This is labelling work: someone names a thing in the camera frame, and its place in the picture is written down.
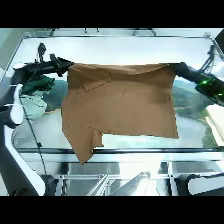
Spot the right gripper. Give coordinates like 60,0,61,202
171,61,194,80

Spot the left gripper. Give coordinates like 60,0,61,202
49,53,76,78

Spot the brown shirt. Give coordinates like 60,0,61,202
60,62,180,165

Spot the dark green garment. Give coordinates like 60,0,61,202
20,75,56,96

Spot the cream garment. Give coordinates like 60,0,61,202
204,103,224,148

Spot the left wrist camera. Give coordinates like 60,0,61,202
37,42,47,63

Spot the black cable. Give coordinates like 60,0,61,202
20,96,48,176

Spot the silver frame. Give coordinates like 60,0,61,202
0,27,224,197

